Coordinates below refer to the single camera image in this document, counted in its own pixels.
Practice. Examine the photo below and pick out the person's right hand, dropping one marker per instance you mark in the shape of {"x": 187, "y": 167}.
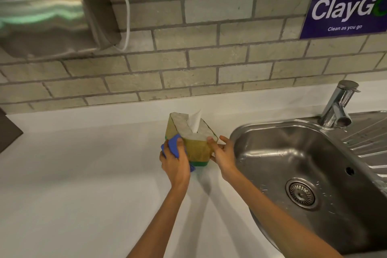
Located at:
{"x": 225, "y": 158}

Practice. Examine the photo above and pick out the person's left hand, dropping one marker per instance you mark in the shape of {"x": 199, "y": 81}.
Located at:
{"x": 176, "y": 164}

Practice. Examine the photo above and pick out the person's left thumb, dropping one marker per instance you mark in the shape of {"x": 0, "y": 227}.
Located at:
{"x": 180, "y": 147}

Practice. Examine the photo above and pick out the person's right thumb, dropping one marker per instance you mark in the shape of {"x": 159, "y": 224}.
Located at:
{"x": 212, "y": 146}

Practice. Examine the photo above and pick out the blue cleaning cloth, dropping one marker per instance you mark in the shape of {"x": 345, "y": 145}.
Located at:
{"x": 172, "y": 146}

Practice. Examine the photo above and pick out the tan tissue box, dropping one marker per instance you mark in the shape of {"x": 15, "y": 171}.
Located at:
{"x": 190, "y": 143}

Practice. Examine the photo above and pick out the person's left forearm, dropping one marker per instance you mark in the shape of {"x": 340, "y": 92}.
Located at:
{"x": 157, "y": 221}

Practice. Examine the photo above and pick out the person's right forearm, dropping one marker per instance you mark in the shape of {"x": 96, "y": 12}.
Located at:
{"x": 272, "y": 218}

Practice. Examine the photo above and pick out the white tissue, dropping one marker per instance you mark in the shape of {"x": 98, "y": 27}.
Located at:
{"x": 194, "y": 121}

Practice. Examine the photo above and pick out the sink drain strainer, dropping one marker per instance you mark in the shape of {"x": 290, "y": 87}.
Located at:
{"x": 301, "y": 192}

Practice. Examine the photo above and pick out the stainless steel sink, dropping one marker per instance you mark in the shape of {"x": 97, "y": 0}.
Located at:
{"x": 317, "y": 176}

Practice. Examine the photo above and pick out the chrome faucet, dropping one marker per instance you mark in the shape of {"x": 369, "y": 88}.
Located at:
{"x": 337, "y": 106}

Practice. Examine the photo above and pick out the dark grey object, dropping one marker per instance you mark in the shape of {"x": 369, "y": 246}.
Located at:
{"x": 8, "y": 130}

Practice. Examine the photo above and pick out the stainless steel hand dryer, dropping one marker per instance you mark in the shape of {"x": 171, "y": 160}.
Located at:
{"x": 51, "y": 16}

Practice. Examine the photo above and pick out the purple wall sign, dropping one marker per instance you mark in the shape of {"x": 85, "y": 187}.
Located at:
{"x": 344, "y": 2}

